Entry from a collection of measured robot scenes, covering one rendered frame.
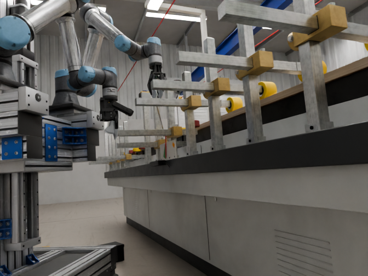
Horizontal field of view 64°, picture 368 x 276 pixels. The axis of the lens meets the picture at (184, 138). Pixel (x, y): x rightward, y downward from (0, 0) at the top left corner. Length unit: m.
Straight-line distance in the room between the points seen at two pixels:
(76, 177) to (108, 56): 3.90
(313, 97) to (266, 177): 0.30
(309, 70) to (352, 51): 9.72
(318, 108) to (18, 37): 1.08
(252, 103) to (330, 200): 0.37
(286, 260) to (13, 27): 1.35
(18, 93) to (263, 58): 0.90
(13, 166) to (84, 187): 7.84
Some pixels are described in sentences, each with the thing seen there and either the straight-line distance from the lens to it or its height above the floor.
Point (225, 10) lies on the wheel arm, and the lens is 0.64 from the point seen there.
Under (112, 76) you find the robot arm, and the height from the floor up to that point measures 1.12.
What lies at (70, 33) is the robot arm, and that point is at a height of 1.35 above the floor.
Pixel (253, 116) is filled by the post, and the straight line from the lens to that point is 0.95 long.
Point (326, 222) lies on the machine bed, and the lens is 1.07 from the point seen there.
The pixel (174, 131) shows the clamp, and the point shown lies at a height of 0.85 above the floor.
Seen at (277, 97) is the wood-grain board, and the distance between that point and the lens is 1.18.
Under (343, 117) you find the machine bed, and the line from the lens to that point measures 0.99.
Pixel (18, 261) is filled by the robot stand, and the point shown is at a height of 0.26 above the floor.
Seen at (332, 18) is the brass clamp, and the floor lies 0.94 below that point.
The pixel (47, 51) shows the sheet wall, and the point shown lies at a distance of 10.10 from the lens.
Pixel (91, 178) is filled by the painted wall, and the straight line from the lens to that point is 9.25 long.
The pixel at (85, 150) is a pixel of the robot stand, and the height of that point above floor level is 0.78.
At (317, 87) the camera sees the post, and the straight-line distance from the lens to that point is 0.77.
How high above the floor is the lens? 0.63
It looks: 7 degrees up
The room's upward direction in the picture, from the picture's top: 4 degrees counter-clockwise
